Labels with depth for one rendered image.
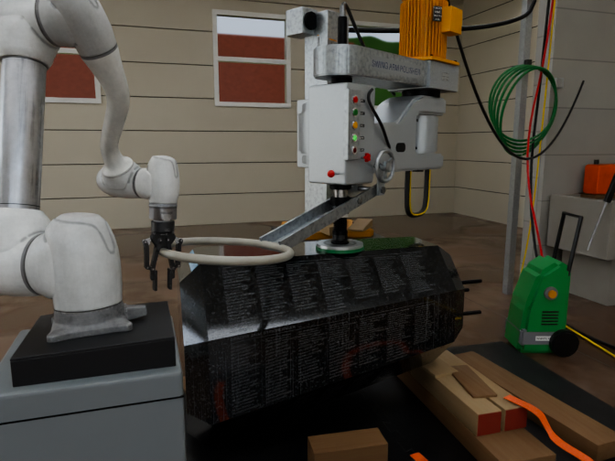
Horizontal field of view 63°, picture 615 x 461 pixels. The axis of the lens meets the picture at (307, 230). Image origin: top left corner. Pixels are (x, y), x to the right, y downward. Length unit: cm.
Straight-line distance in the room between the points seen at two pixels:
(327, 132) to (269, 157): 627
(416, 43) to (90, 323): 207
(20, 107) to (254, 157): 707
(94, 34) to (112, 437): 95
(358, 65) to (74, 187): 653
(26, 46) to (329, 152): 120
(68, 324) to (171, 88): 711
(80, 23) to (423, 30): 178
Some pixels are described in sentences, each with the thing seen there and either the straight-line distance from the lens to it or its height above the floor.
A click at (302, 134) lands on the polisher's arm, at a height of 135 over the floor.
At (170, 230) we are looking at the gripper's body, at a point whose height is 102.
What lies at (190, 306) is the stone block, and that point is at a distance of 202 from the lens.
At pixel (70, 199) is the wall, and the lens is 828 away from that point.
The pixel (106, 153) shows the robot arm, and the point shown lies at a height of 127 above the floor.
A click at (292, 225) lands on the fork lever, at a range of 212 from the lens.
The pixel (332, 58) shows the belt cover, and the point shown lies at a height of 164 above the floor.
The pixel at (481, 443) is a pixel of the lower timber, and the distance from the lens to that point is 230.
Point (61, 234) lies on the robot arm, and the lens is 125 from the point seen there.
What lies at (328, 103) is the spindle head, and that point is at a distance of 217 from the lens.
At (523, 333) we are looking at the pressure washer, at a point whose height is 14.
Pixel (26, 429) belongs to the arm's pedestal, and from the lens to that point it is 124.
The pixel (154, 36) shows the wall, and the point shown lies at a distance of 833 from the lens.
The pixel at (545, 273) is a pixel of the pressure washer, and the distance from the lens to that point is 340.
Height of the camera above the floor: 129
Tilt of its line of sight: 10 degrees down
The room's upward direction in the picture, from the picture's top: straight up
